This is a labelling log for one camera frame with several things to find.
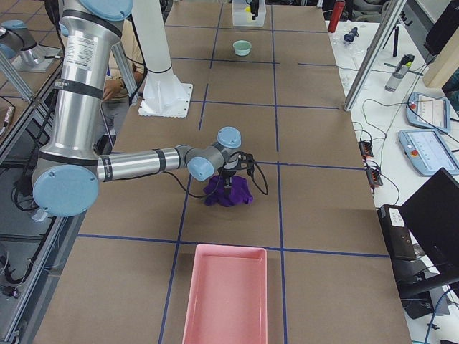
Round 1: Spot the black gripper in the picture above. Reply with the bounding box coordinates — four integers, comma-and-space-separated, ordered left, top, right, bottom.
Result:
249, 0, 260, 14
219, 168, 236, 196

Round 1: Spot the purple cloth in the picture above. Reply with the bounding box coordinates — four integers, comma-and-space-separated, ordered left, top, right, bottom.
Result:
204, 176, 254, 207

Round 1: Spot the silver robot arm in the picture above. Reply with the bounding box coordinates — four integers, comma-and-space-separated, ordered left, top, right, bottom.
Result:
1, 1, 133, 70
32, 1, 241, 216

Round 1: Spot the black desktop computer box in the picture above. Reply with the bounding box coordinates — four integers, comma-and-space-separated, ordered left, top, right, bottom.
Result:
377, 204, 416, 261

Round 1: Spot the clear plastic bin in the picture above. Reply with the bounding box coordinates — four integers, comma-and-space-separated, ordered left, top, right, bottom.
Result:
232, 0, 266, 27

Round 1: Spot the green ceramic bowl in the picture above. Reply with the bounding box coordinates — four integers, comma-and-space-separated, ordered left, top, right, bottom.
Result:
232, 40, 252, 57

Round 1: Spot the red water bottle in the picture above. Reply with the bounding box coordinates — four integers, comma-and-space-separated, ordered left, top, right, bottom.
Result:
328, 0, 346, 33

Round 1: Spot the pink plastic tray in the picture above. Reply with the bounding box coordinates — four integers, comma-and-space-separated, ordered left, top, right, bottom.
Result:
182, 244, 268, 343

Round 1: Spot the seated person beige shirt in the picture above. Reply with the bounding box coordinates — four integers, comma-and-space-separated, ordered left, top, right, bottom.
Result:
95, 20, 144, 140

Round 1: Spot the upper orange terminal block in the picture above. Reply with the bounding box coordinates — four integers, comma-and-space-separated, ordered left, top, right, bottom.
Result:
358, 140, 374, 160

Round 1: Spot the orange terminal block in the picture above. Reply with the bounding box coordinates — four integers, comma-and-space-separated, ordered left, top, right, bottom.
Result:
366, 166, 383, 188
358, 140, 374, 160

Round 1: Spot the lower orange terminal block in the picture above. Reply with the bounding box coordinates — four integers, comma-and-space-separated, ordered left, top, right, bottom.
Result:
366, 166, 383, 188

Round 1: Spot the clear water bottle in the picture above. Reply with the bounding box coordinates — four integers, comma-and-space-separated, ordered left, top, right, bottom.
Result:
384, 54, 415, 92

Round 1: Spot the upper teach pendant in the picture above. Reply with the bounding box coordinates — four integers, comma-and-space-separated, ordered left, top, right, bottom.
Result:
406, 92, 451, 134

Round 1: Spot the teach pendant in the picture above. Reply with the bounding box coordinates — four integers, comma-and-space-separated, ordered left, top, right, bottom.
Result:
398, 129, 458, 176
406, 92, 451, 134

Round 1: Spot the lower teach pendant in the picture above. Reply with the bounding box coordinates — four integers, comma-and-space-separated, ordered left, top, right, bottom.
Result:
398, 129, 458, 176

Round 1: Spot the black monitor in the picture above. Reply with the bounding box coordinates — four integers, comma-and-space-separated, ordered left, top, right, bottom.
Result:
390, 168, 458, 319

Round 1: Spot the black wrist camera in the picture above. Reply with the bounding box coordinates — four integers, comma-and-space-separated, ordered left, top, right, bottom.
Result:
235, 151, 255, 177

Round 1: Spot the black camera cable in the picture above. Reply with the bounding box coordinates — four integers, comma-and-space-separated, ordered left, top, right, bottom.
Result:
163, 152, 270, 199

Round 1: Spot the aluminium frame post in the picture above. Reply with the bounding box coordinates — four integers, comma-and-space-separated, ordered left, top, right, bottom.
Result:
344, 0, 407, 112

